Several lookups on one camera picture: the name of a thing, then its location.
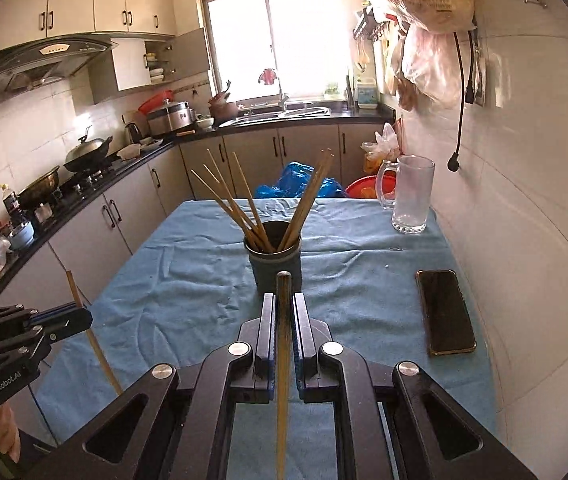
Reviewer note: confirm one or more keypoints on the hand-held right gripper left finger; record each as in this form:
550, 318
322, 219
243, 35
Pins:
271, 330

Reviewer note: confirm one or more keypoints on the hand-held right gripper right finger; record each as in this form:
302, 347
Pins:
298, 330

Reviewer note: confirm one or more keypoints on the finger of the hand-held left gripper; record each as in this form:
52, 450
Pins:
71, 325
54, 310

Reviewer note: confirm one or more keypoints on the long wooden chopstick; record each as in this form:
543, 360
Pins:
283, 310
103, 360

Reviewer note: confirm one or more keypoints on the dark grey utensil cup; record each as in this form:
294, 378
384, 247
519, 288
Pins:
274, 265

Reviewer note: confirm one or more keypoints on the group of wooden chopsticks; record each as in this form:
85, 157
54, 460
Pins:
260, 237

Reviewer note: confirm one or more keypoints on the person's left hand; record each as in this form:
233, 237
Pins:
6, 430

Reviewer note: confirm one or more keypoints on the pale blue cup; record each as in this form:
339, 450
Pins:
21, 237

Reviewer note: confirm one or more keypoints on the blue towel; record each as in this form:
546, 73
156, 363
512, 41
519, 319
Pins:
189, 285

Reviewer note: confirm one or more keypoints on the dark sauce bottle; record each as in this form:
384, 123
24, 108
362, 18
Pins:
11, 205

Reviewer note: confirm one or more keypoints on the brass coloured pot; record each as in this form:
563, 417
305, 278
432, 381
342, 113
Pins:
39, 185

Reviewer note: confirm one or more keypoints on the gas stove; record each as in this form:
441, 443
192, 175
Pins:
89, 179

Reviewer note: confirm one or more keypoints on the kitchen base cabinets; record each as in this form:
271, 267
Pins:
129, 195

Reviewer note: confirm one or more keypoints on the black smartphone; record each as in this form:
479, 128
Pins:
446, 312

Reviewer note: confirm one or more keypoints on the blue plastic bag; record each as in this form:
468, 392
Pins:
289, 180

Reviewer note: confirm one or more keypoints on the red plastic basin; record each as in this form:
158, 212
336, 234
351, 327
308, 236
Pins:
364, 187

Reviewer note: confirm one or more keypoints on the black wok with lid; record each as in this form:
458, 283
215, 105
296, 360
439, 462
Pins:
86, 152

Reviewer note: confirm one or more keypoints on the clear glass mug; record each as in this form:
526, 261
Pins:
414, 195

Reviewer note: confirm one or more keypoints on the plastic bag with orange contents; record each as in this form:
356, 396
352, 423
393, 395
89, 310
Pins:
376, 157

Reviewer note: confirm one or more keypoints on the electric kettle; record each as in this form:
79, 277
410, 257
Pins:
133, 134

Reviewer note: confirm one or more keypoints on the steel kitchen sink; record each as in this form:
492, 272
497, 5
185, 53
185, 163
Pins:
264, 119

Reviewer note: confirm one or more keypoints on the small white bowl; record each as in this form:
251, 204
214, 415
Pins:
205, 124

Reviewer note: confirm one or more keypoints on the steel rice cooker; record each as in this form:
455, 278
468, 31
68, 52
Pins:
169, 120

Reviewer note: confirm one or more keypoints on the black kitchen countertop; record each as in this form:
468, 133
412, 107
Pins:
354, 114

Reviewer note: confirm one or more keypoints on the brown clay pot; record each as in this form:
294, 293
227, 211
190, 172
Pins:
224, 109

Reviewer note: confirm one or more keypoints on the red bowl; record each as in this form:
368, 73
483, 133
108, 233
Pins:
154, 102

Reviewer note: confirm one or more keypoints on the steel faucet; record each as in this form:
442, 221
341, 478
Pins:
282, 92

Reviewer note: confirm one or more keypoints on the white detergent jug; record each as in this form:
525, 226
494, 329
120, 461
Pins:
366, 94

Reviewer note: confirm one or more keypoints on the range hood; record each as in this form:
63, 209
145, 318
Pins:
39, 60

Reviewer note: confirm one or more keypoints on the stack of dishes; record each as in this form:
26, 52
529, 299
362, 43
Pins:
156, 72

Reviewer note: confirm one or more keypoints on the kitchen window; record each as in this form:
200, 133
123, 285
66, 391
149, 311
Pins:
284, 35

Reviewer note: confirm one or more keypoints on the pale pink hanging plastic bag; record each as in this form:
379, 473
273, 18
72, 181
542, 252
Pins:
429, 65

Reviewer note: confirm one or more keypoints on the hanging utensil rack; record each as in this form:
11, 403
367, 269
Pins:
369, 22

